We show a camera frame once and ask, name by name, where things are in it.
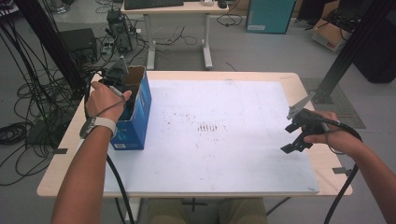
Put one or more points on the black computer mouse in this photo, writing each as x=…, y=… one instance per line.
x=222, y=4

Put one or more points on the wooden desk with white legs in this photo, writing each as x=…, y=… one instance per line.
x=174, y=8

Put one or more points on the teal cabinet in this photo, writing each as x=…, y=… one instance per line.
x=269, y=15

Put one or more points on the blue cardboard box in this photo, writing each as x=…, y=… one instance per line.
x=137, y=124

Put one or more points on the black equipment box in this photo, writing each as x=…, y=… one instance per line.
x=77, y=42

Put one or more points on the brown cardboard box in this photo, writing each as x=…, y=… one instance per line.
x=330, y=35

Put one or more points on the person's right hand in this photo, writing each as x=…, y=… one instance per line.
x=339, y=140

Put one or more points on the person's right leg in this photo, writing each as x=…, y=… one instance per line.
x=246, y=213

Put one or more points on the black cabinet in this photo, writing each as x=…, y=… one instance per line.
x=376, y=56

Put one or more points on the wristwatch with white band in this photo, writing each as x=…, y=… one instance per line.
x=102, y=124

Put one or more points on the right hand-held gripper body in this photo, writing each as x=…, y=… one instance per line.
x=309, y=121

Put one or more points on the person's left leg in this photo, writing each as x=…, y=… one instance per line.
x=168, y=213

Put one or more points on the black keyboard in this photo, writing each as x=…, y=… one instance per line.
x=152, y=3

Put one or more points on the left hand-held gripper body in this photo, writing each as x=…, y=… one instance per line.
x=116, y=73

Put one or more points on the person's leg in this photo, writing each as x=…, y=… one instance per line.
x=246, y=213
x=168, y=213

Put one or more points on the person's left hand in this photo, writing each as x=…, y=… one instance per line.
x=102, y=102

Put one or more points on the grey tape piece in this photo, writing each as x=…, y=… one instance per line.
x=60, y=151
x=340, y=170

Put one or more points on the grey floor mat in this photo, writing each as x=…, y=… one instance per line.
x=345, y=112

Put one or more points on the black metal stand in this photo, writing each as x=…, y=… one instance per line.
x=351, y=46
x=49, y=40

